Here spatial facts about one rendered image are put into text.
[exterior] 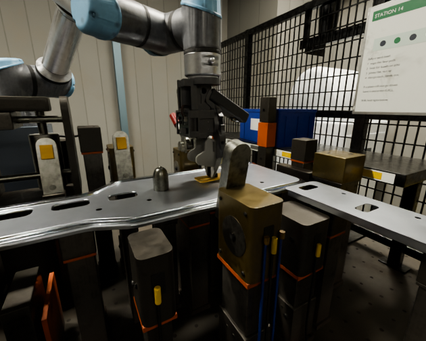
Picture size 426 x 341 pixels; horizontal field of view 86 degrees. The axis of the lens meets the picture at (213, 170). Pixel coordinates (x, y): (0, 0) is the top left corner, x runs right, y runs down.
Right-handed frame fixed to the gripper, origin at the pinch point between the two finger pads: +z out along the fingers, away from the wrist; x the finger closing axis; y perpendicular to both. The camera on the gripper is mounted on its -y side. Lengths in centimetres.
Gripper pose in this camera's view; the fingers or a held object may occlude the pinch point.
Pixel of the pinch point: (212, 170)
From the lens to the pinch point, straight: 53.9
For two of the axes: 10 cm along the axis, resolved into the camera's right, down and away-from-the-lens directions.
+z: 0.1, 9.6, 2.7
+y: -8.7, 1.4, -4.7
